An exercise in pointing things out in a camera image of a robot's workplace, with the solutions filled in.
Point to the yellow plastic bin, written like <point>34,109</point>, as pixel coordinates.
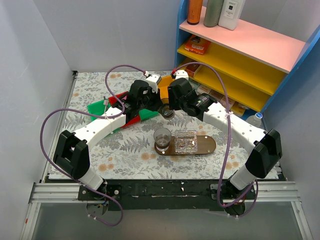
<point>163,88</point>

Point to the floral patterned table mat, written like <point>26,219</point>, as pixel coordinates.
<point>129,153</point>

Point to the orange box upper shelf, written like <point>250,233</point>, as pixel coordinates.
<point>197,45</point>

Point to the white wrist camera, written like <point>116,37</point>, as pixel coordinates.
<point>153,80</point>
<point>177,74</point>

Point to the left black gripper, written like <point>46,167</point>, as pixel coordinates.
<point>155,100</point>

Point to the clear textured acrylic holder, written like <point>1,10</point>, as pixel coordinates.
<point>185,142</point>

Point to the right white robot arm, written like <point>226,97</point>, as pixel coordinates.
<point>264,148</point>

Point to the clear plastic water bottle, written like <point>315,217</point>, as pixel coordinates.
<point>255,120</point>

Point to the green bin with cups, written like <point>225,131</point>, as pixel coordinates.
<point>145,114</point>

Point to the yellow sponge pack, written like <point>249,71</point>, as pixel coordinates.
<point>239,109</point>

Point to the grey toothbrush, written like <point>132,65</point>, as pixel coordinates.
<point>106,104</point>

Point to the green translucent cup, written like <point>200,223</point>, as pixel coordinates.
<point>166,112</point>

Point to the blue yellow pink shelf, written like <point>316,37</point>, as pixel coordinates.
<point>250,63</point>

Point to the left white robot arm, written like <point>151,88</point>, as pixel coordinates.
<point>72,150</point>

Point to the green bin with toothbrushes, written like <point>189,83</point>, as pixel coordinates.
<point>96,108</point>

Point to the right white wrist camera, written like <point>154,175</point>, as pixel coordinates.
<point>177,74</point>

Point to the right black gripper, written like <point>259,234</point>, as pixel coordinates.
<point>172,97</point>

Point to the red white box middle shelf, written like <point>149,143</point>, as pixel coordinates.
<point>193,69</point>

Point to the pink white sponge pack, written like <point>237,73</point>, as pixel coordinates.
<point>223,101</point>

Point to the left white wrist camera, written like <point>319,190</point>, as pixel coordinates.
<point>153,80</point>

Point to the black aluminium base frame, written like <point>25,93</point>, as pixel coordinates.
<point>156,194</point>

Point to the grey bottle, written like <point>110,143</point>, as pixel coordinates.
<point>212,13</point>

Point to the clear glass cup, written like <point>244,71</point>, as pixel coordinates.
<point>162,137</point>

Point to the orange bottle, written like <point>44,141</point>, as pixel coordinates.
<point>194,11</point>

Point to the white bottle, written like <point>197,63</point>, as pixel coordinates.
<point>230,13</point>

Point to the brown oval wooden tray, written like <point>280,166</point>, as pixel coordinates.
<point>206,145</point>

